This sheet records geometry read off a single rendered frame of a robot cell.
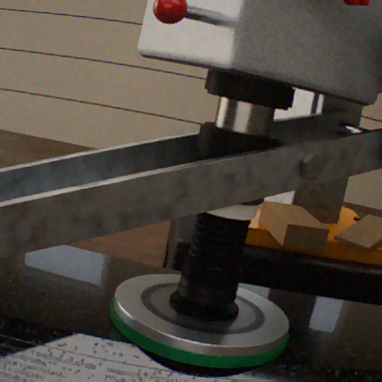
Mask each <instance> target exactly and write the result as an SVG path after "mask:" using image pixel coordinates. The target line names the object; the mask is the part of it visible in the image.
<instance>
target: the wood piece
mask: <svg viewBox="0 0 382 382"><path fill-rule="evenodd" d="M259 221H260V223H261V224H262V225H263V226H265V227H266V228H267V229H268V231H269V232H270V233H271V234H272V235H273V236H274V238H275V239H276V240H278V242H279V243H280V244H281V245H282V246H283V247H287V248H300V249H306V250H312V251H323V250H324V247H325V243H326V239H327V236H328V232H329V230H328V228H327V227H325V226H324V225H322V224H321V223H320V222H319V221H317V220H316V218H315V217H313V216H312V215H311V214H310V215H309V213H308V212H307V211H305V210H304V209H303V208H302V207H301V206H297V205H293V204H286V203H281V202H270V201H264V203H262V207H261V212H260V216H259Z"/></svg>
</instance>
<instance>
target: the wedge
mask: <svg viewBox="0 0 382 382"><path fill-rule="evenodd" d="M333 239H334V240H336V241H338V242H342V243H345V244H347V245H349V246H351V247H355V248H358V249H360V250H363V251H366V252H367V251H370V250H374V249H377V248H380V247H382V218H379V217H376V216H374V215H371V214H370V215H367V216H365V217H363V219H361V220H359V221H358V222H356V223H354V224H353V225H352V226H350V227H349V228H347V229H345V230H344V231H341V232H339V233H338V234H336V235H334V237H333Z"/></svg>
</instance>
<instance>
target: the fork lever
mask: <svg viewBox="0 0 382 382"><path fill-rule="evenodd" d="M358 116H359V113H358V110H357V109H355V108H352V109H342V110H337V111H335V110H332V111H327V112H322V113H320V112H317V113H313V114H307V115H297V116H291V117H286V118H283V117H281V118H275V119H274V120H273V128H272V133H271V135H274V136H276V137H277V138H278V139H279V142H281V143H283V144H288V145H280V146H276V147H270V148H266V149H261V150H256V151H252V152H242V153H236V154H232V155H227V156H222V157H217V158H212V159H207V160H203V161H199V159H198V156H197V155H196V154H195V150H196V146H197V141H198V136H199V131H200V130H198V131H192V132H186V133H181V134H176V135H170V136H164V137H158V138H152V139H147V140H141V141H136V142H131V143H126V144H120V145H115V146H109V147H104V148H98V149H93V150H88V151H83V152H77V153H72V154H67V155H63V156H60V157H56V158H52V159H47V160H42V161H37V162H32V163H27V164H22V165H17V166H12V167H8V168H3V169H0V259H3V258H6V257H9V256H16V255H20V254H23V253H24V254H27V253H30V252H33V251H37V250H39V251H41V250H44V249H47V248H51V247H57V246H61V245H64V244H68V243H76V242H79V241H83V240H86V239H91V238H94V237H102V236H106V235H110V234H114V233H117V232H122V231H126V230H129V229H137V228H142V227H146V226H149V225H153V224H158V223H162V222H166V221H170V220H175V219H178V218H182V217H186V216H190V215H195V214H199V213H203V212H207V211H211V210H215V209H219V208H223V207H228V206H236V205H239V204H243V203H248V202H252V201H256V200H259V199H264V198H268V197H272V196H275V195H280V194H284V193H286V192H290V191H293V190H298V189H302V188H305V187H309V186H313V185H317V184H324V183H327V182H331V181H335V180H338V179H341V178H346V177H349V176H352V175H360V174H363V173H366V172H369V171H372V170H376V169H382V128H379V129H377V128H375V129H371V130H370V129H366V128H363V127H360V126H358Z"/></svg>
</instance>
